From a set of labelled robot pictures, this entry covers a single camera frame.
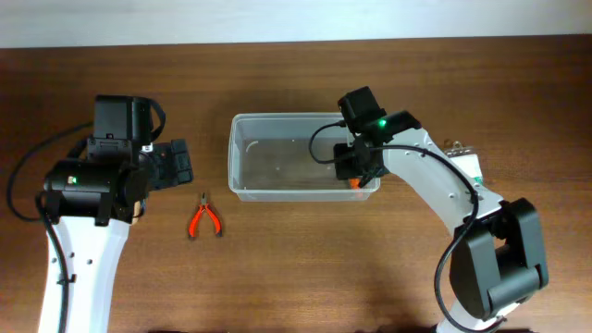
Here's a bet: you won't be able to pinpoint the clear box coloured plugs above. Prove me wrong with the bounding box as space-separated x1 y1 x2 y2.
443 140 483 185

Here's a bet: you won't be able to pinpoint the clear plastic container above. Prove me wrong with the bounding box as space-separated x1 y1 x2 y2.
228 113 380 202

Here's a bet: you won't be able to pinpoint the orange handled pliers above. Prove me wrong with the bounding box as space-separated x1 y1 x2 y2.
187 191 224 241

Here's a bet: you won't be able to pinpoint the orange screwdriver bit holder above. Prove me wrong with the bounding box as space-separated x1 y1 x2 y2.
349 179 364 200

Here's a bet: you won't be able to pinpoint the orange scraper wooden handle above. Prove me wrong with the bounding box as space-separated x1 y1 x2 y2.
131 201 145 225

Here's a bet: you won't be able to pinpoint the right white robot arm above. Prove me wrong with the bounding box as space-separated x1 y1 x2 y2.
332 87 549 332

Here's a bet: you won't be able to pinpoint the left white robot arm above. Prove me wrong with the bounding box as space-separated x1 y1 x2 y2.
36 95 193 332

